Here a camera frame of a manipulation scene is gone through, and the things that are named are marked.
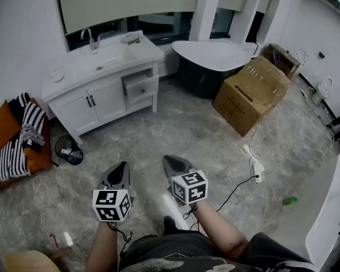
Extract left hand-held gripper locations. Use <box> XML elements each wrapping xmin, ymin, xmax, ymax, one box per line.
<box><xmin>92</xmin><ymin>161</ymin><xmax>137</xmax><ymax>223</ymax></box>

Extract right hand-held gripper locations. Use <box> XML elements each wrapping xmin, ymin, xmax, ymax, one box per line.
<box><xmin>163</xmin><ymin>155</ymin><xmax>209</xmax><ymax>207</ymax></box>

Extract white drawer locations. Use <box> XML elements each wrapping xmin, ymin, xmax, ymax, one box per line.
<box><xmin>126</xmin><ymin>94</ymin><xmax>155</xmax><ymax>113</ymax></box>
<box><xmin>121</xmin><ymin>70</ymin><xmax>160</xmax><ymax>105</ymax></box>

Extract person's right forearm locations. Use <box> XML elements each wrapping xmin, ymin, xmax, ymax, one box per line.
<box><xmin>190</xmin><ymin>201</ymin><xmax>249</xmax><ymax>262</ymax></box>

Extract person's left forearm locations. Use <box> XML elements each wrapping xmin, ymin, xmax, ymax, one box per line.
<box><xmin>86</xmin><ymin>221</ymin><xmax>120</xmax><ymax>272</ymax></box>

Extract black mesh waste bin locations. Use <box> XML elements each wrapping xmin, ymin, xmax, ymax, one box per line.
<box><xmin>54</xmin><ymin>134</ymin><xmax>84</xmax><ymax>167</ymax></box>

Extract person's black shoe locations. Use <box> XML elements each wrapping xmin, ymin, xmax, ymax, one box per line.
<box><xmin>163</xmin><ymin>215</ymin><xmax>178</xmax><ymax>235</ymax></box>

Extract white cabinet door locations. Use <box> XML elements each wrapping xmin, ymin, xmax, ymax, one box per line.
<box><xmin>53</xmin><ymin>90</ymin><xmax>101</xmax><ymax>136</ymax></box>
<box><xmin>86</xmin><ymin>78</ymin><xmax>129</xmax><ymax>123</ymax></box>

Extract white power strip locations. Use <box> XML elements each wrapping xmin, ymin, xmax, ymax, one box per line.
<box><xmin>249</xmin><ymin>155</ymin><xmax>266</xmax><ymax>186</ymax></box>

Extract person's black shorts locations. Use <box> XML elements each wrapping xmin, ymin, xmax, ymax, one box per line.
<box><xmin>118</xmin><ymin>232</ymin><xmax>317</xmax><ymax>272</ymax></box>

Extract large taped cardboard box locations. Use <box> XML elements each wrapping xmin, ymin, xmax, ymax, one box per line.
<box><xmin>212</xmin><ymin>55</ymin><xmax>291</xmax><ymax>137</ymax></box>

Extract black white striped blanket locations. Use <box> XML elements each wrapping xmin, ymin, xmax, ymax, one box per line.
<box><xmin>0</xmin><ymin>92</ymin><xmax>48</xmax><ymax>192</ymax></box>

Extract white round plate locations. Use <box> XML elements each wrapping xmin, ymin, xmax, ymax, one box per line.
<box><xmin>48</xmin><ymin>67</ymin><xmax>66</xmax><ymax>83</ymax></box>

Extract green plastic bottle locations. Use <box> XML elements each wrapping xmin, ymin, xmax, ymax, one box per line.
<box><xmin>282</xmin><ymin>196</ymin><xmax>299</xmax><ymax>207</ymax></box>

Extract orange armchair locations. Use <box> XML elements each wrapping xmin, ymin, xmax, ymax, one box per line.
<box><xmin>0</xmin><ymin>97</ymin><xmax>53</xmax><ymax>196</ymax></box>

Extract white soap dish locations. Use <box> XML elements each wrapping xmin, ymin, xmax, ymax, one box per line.
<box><xmin>120</xmin><ymin>32</ymin><xmax>140</xmax><ymax>45</ymax></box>

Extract chrome faucet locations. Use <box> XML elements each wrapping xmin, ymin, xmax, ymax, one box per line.
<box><xmin>79</xmin><ymin>27</ymin><xmax>101</xmax><ymax>51</ymax></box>

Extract dark window pane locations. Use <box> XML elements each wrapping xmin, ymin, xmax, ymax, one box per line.
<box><xmin>64</xmin><ymin>11</ymin><xmax>194</xmax><ymax>52</ymax></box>

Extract medium cardboard box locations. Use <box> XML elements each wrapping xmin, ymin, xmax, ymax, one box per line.
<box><xmin>261</xmin><ymin>43</ymin><xmax>301</xmax><ymax>80</ymax></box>

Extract white glossy bathtub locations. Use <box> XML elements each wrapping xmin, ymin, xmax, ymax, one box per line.
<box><xmin>304</xmin><ymin>154</ymin><xmax>340</xmax><ymax>272</ymax></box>

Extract white toilet seat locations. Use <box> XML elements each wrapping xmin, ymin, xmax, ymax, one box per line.
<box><xmin>294</xmin><ymin>48</ymin><xmax>309</xmax><ymax>66</ymax></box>

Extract white toilet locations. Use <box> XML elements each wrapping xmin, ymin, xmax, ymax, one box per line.
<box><xmin>311</xmin><ymin>76</ymin><xmax>334</xmax><ymax>106</ymax></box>

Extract wide pale roller blind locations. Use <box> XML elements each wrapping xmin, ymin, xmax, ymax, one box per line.
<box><xmin>56</xmin><ymin>0</ymin><xmax>202</xmax><ymax>36</ymax></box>

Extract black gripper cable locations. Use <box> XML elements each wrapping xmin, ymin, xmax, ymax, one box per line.
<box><xmin>107</xmin><ymin>222</ymin><xmax>134</xmax><ymax>253</ymax></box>
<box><xmin>182</xmin><ymin>174</ymin><xmax>261</xmax><ymax>232</ymax></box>

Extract white power cable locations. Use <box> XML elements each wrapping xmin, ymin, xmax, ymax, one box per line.
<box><xmin>247</xmin><ymin>113</ymin><xmax>266</xmax><ymax>160</ymax></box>

